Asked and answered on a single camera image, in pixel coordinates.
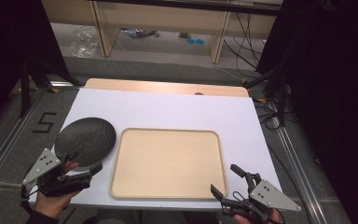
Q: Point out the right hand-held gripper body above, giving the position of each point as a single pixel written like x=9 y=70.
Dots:
x=273 y=196

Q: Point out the clear plastic bag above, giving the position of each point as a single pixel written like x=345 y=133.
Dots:
x=82 y=45

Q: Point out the metal floor rail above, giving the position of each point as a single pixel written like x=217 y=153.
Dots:
x=9 y=140
x=295 y=161

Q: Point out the black metal stand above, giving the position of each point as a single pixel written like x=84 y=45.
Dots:
x=24 y=90
x=281 y=99

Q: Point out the beige rectangular tray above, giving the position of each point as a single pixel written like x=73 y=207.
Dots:
x=167 y=165

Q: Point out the white table cover board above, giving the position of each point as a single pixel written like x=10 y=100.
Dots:
x=174 y=109

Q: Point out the crumpled plastic packaging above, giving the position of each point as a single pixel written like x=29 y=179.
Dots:
x=138 y=32

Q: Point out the person's right hand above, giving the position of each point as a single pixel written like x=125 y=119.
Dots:
x=245 y=219

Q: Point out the wooden shelf unit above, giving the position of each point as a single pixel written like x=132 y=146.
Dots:
x=161 y=15

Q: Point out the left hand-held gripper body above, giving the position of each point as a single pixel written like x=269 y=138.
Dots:
x=42 y=165

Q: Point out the dark grey round plate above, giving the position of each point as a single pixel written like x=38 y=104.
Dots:
x=85 y=141

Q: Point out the blue round lid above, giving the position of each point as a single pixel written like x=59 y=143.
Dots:
x=190 y=41
x=200 y=41

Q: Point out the person's left hand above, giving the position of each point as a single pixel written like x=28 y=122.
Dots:
x=53 y=203

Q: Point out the black curtain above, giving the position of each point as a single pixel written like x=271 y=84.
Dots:
x=15 y=46
x=332 y=93

